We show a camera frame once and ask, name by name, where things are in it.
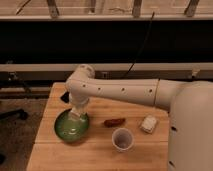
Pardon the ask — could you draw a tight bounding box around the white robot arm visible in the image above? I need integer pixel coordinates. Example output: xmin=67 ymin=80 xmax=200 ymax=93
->
xmin=66 ymin=64 xmax=213 ymax=171

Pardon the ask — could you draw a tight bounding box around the green ceramic bowl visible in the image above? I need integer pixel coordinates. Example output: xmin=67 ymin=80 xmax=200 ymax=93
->
xmin=54 ymin=109 xmax=90 ymax=143

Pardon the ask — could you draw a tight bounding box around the black smartphone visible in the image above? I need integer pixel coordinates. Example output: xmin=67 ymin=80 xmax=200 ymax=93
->
xmin=60 ymin=92 xmax=69 ymax=103

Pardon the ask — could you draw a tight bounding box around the brown sausage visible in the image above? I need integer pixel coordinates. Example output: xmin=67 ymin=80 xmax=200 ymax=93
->
xmin=104 ymin=118 xmax=126 ymax=127

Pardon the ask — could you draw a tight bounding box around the black chair base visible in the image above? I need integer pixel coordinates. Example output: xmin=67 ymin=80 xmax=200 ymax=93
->
xmin=0 ymin=109 xmax=28 ymax=120

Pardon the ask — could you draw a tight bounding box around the small white box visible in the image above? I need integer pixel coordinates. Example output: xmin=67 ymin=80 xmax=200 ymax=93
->
xmin=140 ymin=115 xmax=158 ymax=134

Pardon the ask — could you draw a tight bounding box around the black cable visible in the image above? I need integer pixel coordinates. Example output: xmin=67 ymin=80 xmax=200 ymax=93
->
xmin=121 ymin=11 xmax=156 ymax=79

